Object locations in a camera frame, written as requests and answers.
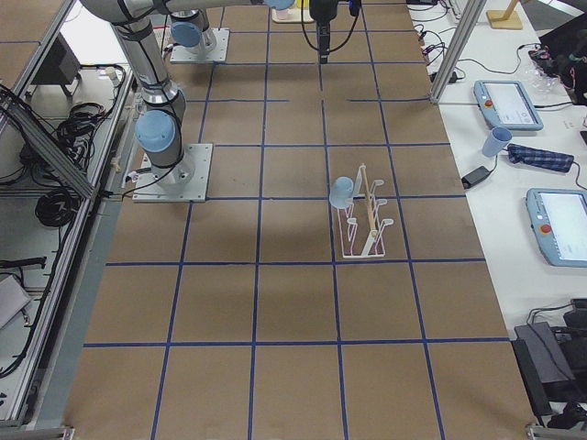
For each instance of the aluminium frame post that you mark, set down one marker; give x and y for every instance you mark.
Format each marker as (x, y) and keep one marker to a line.
(457, 44)

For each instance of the upper teach pendant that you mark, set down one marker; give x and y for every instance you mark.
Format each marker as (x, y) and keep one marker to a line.
(506, 104)

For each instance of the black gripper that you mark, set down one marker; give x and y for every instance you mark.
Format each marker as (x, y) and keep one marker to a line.
(321, 10)

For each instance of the wooden stand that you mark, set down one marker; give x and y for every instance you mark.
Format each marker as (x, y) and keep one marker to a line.
(507, 19)

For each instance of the blue plaid folded umbrella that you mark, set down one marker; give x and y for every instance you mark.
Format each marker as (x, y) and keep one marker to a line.
(540, 158)

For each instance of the lower teach pendant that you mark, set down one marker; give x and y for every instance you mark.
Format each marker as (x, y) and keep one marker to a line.
(558, 220)

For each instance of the light blue cup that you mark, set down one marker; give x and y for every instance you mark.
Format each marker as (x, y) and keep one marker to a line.
(341, 193)

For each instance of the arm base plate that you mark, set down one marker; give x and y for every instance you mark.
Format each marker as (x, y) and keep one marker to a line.
(187, 182)
(181, 55)

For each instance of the teach pendant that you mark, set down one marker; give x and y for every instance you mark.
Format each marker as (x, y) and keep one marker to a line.
(506, 104)
(558, 220)

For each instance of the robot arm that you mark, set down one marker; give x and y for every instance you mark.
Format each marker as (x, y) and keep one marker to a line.
(131, 22)
(191, 29)

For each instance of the blue cup on desk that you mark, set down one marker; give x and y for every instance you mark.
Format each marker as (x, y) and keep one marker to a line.
(498, 139)

